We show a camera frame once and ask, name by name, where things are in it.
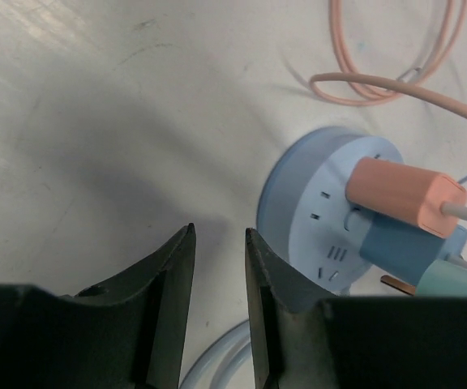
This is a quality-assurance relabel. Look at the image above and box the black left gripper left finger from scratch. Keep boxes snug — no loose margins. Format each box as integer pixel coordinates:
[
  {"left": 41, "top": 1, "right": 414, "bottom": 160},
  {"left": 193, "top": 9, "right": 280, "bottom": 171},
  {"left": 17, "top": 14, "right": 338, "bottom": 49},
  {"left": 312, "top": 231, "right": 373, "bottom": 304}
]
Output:
[{"left": 0, "top": 224, "right": 196, "bottom": 388}]

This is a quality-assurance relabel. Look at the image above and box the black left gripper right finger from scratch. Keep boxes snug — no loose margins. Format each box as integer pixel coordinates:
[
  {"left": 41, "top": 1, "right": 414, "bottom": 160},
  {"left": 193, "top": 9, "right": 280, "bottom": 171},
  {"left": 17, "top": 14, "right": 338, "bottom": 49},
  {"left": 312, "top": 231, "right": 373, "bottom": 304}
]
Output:
[{"left": 245, "top": 229, "right": 467, "bottom": 388}]

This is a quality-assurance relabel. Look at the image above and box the round blue power strip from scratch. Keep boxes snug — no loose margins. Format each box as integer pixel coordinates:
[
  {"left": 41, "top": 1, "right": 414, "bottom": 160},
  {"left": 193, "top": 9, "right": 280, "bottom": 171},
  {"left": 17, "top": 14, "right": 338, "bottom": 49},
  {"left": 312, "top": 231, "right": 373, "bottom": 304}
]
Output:
[{"left": 256, "top": 126, "right": 403, "bottom": 294}]

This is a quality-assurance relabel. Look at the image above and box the blue charger plug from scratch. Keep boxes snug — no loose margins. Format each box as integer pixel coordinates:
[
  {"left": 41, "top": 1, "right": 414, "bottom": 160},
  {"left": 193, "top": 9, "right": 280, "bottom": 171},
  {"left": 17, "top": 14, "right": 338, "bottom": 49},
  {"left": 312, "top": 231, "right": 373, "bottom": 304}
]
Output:
[{"left": 359, "top": 215, "right": 467, "bottom": 285}]

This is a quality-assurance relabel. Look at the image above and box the teal charger plug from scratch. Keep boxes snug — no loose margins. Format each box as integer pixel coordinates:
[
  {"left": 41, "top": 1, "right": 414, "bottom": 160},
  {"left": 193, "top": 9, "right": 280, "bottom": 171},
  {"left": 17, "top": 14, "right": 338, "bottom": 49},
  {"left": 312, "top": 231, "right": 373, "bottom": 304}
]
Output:
[{"left": 380, "top": 259, "right": 467, "bottom": 301}]

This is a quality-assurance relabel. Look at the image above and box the orange pink charger plug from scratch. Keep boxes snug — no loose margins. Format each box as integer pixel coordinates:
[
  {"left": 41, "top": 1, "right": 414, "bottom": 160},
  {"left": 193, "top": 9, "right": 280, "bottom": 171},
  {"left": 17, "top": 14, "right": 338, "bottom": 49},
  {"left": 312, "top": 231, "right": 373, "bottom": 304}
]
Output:
[{"left": 345, "top": 157, "right": 467, "bottom": 238}]

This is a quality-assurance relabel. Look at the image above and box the blue power strip cord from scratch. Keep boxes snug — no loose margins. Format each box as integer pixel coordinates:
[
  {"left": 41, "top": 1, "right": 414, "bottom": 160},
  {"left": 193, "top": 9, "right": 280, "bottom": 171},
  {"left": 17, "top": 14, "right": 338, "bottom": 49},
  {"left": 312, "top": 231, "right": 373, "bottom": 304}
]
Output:
[{"left": 179, "top": 318, "right": 255, "bottom": 389}]

